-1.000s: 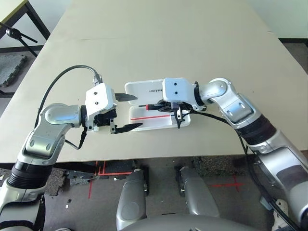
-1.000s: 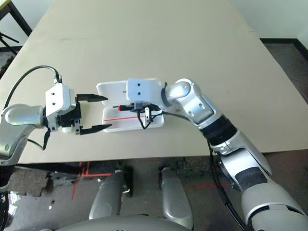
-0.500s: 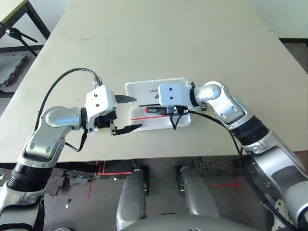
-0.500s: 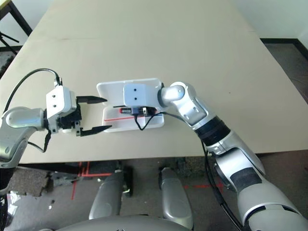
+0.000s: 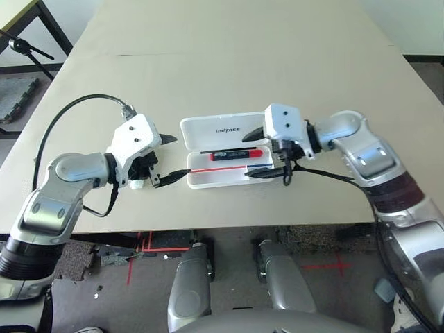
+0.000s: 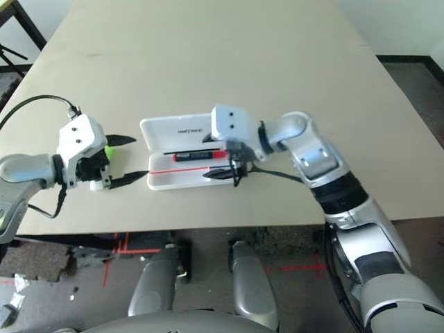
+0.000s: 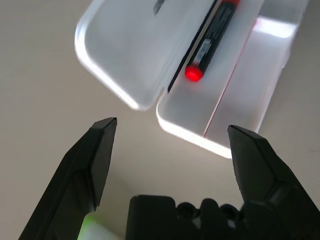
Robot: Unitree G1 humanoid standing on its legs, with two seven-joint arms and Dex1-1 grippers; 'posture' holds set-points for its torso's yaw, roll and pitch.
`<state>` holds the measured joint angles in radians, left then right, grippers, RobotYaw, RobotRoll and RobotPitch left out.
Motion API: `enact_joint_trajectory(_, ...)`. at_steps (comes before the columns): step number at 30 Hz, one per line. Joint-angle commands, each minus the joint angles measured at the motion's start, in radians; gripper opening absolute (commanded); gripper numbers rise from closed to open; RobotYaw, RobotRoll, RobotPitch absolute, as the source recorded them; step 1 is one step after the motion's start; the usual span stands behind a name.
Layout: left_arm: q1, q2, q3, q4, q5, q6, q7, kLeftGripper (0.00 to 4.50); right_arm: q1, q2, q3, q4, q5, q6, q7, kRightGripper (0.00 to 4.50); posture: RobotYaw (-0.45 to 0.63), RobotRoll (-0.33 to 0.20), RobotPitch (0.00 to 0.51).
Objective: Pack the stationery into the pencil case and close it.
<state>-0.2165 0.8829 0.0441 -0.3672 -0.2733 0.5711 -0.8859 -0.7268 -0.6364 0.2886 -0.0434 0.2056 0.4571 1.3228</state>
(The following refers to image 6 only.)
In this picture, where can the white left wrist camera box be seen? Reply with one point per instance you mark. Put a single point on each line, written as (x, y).
(79, 133)

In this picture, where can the black framed side table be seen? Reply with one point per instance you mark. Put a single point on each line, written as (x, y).
(33, 29)

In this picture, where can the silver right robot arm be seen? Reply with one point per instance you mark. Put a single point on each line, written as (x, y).
(312, 152)

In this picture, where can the red floor tape lines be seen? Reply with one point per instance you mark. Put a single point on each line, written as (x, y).
(121, 251)

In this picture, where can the crumpled white plastic scrap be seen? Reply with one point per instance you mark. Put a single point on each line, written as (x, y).
(20, 281)
(14, 301)

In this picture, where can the black tripod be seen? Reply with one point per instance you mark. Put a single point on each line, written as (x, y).
(14, 53)

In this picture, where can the silver left robot leg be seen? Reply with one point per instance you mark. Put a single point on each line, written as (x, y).
(156, 281)

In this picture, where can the red and black marker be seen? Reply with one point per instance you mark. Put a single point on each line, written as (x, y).
(194, 156)

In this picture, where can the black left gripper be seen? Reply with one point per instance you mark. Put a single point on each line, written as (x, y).
(92, 166)

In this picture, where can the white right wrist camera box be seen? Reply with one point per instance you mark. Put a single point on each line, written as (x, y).
(232, 125)

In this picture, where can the silver robot leg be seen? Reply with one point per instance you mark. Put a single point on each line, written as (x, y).
(253, 284)
(156, 281)

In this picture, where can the grey robot torso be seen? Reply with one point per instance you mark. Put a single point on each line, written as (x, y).
(173, 322)

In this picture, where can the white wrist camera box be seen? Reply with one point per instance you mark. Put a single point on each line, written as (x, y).
(232, 125)
(79, 133)

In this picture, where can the silver right robot leg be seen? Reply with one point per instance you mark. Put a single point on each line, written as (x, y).
(253, 284)

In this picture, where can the white plastic pencil case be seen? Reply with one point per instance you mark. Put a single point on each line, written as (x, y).
(173, 130)

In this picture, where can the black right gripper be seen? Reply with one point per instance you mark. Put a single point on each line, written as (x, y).
(239, 156)

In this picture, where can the green capped white highlighter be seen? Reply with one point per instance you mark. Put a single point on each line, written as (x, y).
(110, 152)

